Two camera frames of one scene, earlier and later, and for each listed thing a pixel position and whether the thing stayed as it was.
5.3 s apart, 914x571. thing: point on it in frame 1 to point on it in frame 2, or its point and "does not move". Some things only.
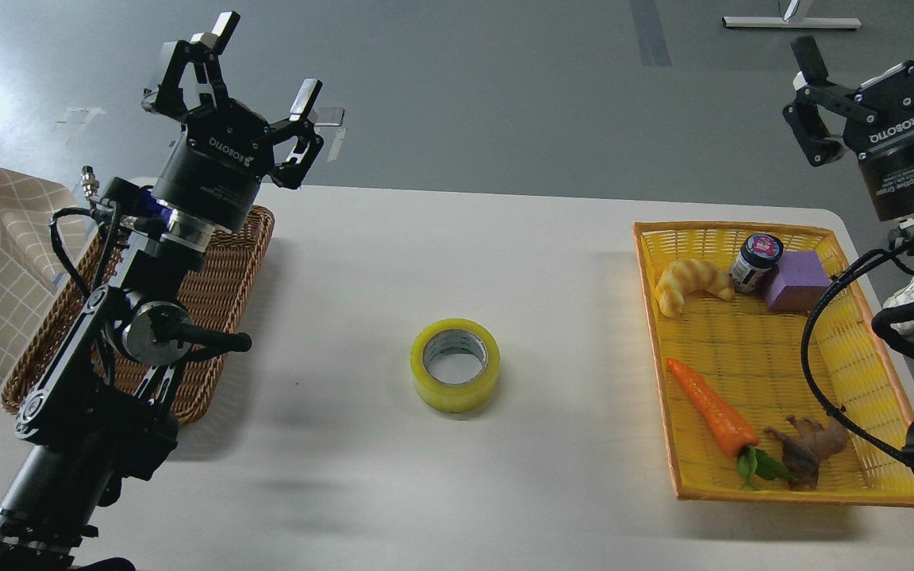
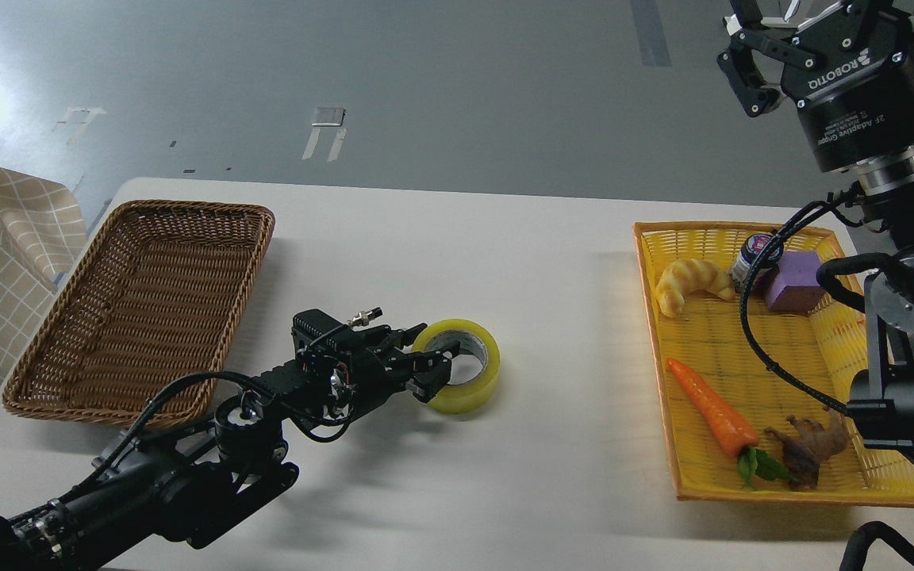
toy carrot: [739, 443] does not move
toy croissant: [685, 275] does not move
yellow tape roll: [462, 398] does not move
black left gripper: [215, 171] to [340, 371]
